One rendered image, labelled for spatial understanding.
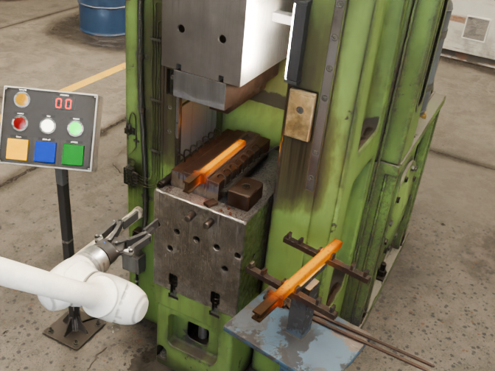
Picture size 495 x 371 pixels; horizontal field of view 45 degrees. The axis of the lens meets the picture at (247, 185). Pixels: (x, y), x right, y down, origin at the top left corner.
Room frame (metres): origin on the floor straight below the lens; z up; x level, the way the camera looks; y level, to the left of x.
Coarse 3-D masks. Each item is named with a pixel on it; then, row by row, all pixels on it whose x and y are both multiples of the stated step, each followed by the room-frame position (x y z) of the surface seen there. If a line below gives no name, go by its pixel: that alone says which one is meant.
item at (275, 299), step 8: (336, 240) 1.59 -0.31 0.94; (328, 248) 1.54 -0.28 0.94; (336, 248) 1.55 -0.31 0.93; (320, 256) 1.50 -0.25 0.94; (328, 256) 1.51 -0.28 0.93; (312, 264) 1.45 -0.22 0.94; (320, 264) 1.48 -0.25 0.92; (296, 272) 1.41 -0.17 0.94; (304, 272) 1.41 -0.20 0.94; (312, 272) 1.44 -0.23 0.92; (288, 280) 1.37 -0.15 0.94; (296, 280) 1.37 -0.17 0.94; (304, 280) 1.40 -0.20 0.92; (280, 288) 1.33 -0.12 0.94; (288, 288) 1.33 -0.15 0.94; (272, 296) 1.29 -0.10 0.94; (280, 296) 1.29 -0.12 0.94; (264, 304) 1.25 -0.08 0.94; (272, 304) 1.25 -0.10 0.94; (280, 304) 1.28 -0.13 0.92; (256, 312) 1.21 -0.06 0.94; (264, 312) 1.22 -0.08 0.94; (256, 320) 1.21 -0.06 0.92
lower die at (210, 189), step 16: (208, 144) 2.09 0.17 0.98; (224, 144) 2.08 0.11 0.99; (256, 144) 2.11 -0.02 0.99; (192, 160) 1.95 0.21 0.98; (208, 160) 1.94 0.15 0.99; (240, 160) 1.96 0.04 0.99; (176, 176) 1.86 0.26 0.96; (208, 176) 1.82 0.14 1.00; (192, 192) 1.83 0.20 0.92; (208, 192) 1.80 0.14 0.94
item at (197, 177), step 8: (232, 144) 2.06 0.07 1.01; (240, 144) 2.06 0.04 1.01; (224, 152) 1.99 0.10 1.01; (232, 152) 2.00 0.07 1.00; (216, 160) 1.92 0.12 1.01; (224, 160) 1.94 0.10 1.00; (208, 168) 1.86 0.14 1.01; (192, 176) 1.77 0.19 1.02; (200, 176) 1.80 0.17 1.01; (192, 184) 1.76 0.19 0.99
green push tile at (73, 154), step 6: (66, 144) 1.87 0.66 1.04; (72, 144) 1.87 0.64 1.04; (66, 150) 1.86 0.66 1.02; (72, 150) 1.86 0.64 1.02; (78, 150) 1.86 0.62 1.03; (66, 156) 1.85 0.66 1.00; (72, 156) 1.85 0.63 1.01; (78, 156) 1.85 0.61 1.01; (66, 162) 1.84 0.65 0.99; (72, 162) 1.84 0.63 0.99; (78, 162) 1.84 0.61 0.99
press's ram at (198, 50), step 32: (192, 0) 1.84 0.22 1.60; (224, 0) 1.80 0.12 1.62; (256, 0) 1.82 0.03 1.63; (288, 0) 2.05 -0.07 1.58; (192, 32) 1.84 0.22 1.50; (224, 32) 1.79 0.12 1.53; (256, 32) 1.84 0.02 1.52; (288, 32) 2.08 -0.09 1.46; (192, 64) 1.84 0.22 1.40; (224, 64) 1.79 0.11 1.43; (256, 64) 1.86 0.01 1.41
